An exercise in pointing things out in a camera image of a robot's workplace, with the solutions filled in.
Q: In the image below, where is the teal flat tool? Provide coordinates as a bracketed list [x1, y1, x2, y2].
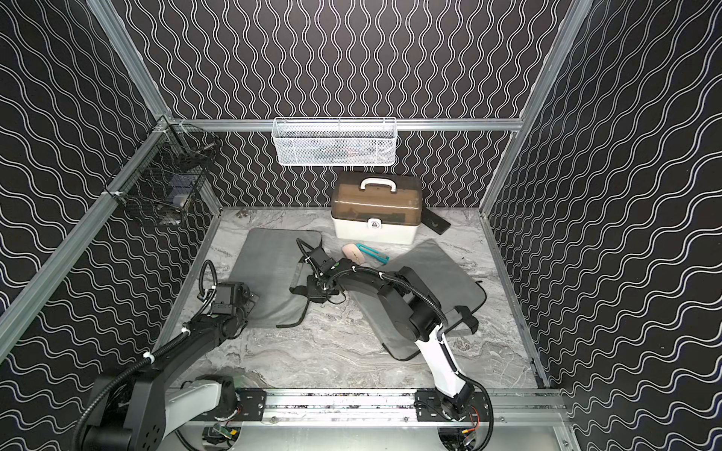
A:
[356, 244, 390, 265]

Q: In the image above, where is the brown lid storage box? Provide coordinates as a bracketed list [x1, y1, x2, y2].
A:
[331, 172, 423, 245]

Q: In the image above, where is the white mesh wall basket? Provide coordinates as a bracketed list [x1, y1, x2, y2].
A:
[271, 117, 399, 166]

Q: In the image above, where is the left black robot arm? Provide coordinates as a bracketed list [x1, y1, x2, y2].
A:
[70, 281, 257, 450]

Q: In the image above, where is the black flat pouch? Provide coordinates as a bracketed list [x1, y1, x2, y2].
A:
[421, 208, 450, 235]

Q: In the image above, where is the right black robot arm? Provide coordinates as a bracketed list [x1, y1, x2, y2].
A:
[291, 239, 481, 421]

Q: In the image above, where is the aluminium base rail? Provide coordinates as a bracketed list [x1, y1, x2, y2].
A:
[112, 386, 568, 427]

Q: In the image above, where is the black wire wall basket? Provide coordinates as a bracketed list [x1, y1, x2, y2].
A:
[109, 123, 222, 227]

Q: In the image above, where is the pink computer mouse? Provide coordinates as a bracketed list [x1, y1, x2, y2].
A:
[341, 244, 366, 265]

